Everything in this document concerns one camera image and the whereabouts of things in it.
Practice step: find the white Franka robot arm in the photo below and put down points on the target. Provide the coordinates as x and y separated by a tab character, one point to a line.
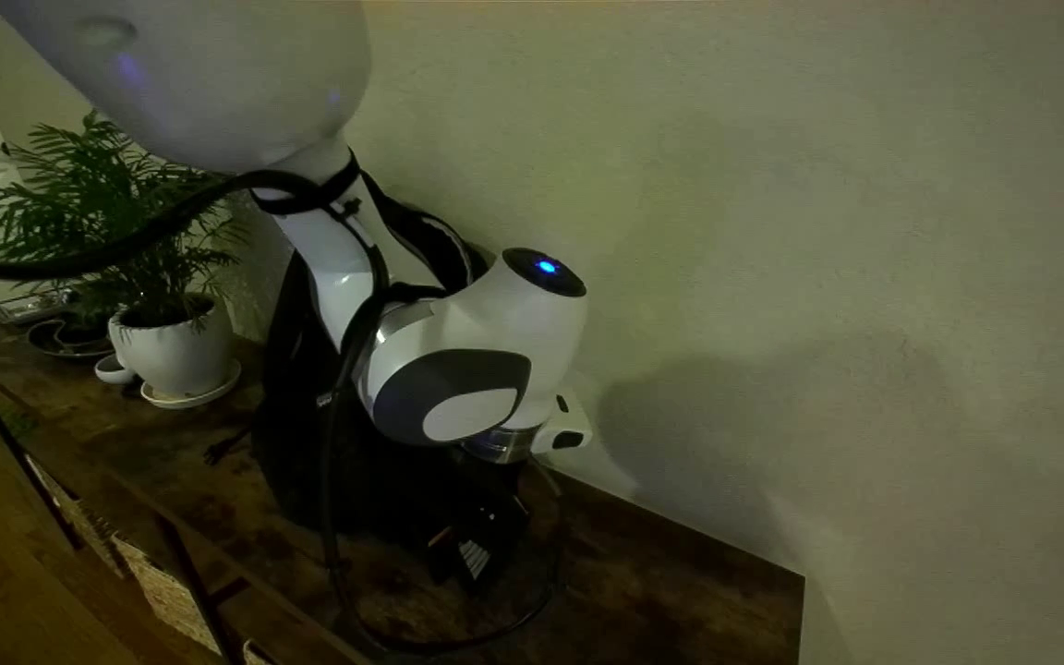
312	74

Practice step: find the green palm houseplant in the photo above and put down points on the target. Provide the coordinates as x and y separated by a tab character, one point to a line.
77	210

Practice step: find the white pot saucer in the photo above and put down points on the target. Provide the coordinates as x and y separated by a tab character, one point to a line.
195	398

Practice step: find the rustic wooden sideboard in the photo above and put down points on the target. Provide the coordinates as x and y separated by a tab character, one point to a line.
631	592

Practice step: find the small white dish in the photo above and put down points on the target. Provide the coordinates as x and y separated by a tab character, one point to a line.
114	370

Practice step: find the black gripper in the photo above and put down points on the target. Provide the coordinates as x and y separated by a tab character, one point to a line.
498	485

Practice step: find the dark round saucer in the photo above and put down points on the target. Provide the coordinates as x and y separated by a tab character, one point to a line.
63	333

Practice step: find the white ceramic plant pot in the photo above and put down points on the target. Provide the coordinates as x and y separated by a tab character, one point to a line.
175	349

